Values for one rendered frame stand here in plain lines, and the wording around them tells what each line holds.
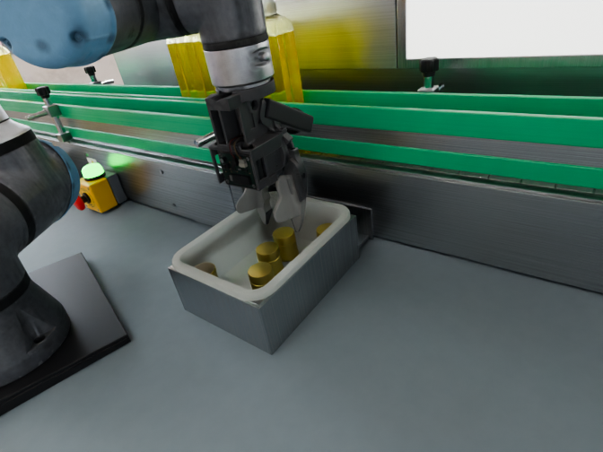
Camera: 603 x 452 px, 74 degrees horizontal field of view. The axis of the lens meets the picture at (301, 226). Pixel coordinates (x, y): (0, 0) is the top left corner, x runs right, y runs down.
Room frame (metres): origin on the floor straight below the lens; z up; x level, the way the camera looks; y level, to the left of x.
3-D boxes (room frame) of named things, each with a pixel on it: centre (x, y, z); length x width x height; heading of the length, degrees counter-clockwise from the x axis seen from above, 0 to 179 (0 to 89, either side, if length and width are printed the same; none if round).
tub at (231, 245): (0.48, 0.05, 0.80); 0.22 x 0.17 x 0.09; 139
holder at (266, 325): (0.50, 0.04, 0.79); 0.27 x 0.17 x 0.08; 139
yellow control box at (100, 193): (0.86, 0.44, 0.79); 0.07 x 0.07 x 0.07; 49
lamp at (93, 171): (0.86, 0.44, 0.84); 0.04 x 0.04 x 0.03
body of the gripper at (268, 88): (0.49, 0.04, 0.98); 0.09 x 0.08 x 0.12; 140
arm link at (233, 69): (0.50, 0.04, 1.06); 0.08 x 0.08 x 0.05
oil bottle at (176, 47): (0.88, 0.16, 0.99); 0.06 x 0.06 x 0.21; 48
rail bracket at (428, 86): (0.62, -0.24, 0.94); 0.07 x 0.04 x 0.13; 139
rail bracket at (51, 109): (0.99, 0.56, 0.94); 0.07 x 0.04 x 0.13; 139
